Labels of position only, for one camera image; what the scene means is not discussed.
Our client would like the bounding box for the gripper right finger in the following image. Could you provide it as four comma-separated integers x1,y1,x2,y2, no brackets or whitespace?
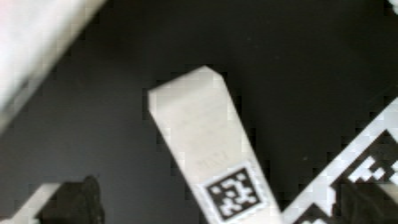
334,182,398,224

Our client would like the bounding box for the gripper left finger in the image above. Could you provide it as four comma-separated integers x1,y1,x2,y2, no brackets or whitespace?
5,174,106,224

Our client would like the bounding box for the white desk leg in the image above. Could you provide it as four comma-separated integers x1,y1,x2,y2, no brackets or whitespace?
282,98,398,224
149,67,282,224

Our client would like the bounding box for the white front fence bar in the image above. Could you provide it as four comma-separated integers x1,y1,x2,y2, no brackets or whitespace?
0,0,106,131

